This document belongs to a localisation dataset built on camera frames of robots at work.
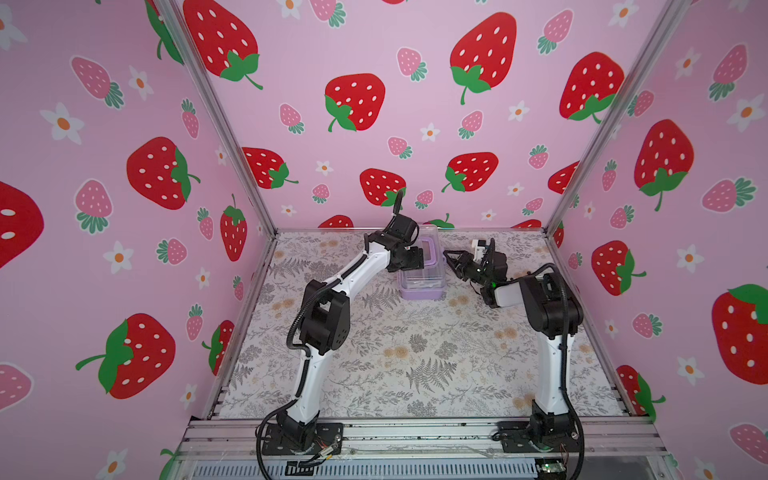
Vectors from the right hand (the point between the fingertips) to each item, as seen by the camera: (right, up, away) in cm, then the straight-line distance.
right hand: (443, 256), depth 100 cm
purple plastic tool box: (-6, -9, -4) cm, 11 cm away
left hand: (-9, -2, -5) cm, 10 cm away
